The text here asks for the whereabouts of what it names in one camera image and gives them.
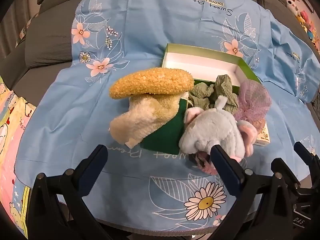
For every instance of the small white carton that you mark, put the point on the small white carton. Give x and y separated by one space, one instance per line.
262 137

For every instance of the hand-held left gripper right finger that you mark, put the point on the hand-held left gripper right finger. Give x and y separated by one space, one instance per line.
223 166

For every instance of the green scrunchie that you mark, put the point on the green scrunchie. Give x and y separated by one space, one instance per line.
202 95

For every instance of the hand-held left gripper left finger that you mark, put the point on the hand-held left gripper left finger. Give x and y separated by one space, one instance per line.
96 166

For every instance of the grey elephant plush toy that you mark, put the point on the grey elephant plush toy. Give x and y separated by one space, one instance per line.
212 127

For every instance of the green cardboard box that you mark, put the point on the green cardboard box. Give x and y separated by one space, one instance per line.
200 62

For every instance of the pink fuzzy scrunchie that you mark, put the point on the pink fuzzy scrunchie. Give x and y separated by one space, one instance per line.
206 166

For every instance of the blue floral sheet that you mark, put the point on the blue floral sheet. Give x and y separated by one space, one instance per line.
150 30

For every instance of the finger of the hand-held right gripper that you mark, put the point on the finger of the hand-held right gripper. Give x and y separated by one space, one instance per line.
283 170
306 157

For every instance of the pile of colourful plush toys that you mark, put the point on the pile of colourful plush toys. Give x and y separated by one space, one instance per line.
291 2

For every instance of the yellow mushroom plush toy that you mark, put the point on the yellow mushroom plush toy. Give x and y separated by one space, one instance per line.
150 82

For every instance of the purple mesh scrunchie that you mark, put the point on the purple mesh scrunchie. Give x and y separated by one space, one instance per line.
252 100

